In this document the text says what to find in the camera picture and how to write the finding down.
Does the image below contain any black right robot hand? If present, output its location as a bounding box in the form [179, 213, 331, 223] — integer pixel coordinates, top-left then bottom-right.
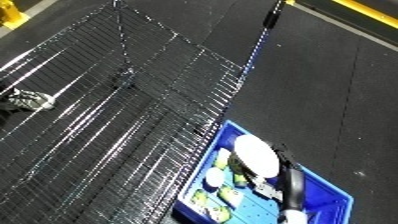
[254, 146, 310, 212]

